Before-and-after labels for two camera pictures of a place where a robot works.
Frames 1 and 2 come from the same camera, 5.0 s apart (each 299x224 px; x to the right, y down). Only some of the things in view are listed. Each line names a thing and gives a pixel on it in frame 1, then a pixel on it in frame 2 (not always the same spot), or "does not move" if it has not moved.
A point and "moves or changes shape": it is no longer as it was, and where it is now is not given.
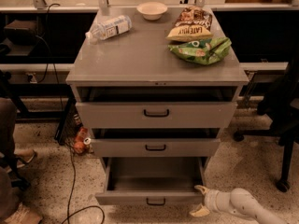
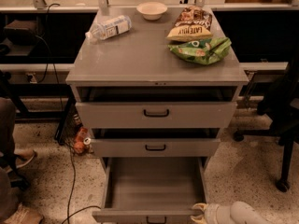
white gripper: (212, 200) to (216, 215)
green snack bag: (205, 51) does not move
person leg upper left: (7, 123) does not move
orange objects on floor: (82, 142) does not move
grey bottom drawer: (144, 181) moves or changes shape
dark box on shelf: (21, 33) does not move
